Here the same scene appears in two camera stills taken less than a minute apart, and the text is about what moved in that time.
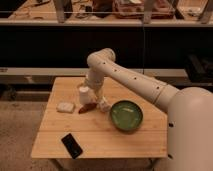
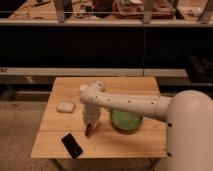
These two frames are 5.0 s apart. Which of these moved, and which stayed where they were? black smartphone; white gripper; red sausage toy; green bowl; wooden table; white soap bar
Moved: white gripper; red sausage toy
Stayed: wooden table; green bowl; white soap bar; black smartphone
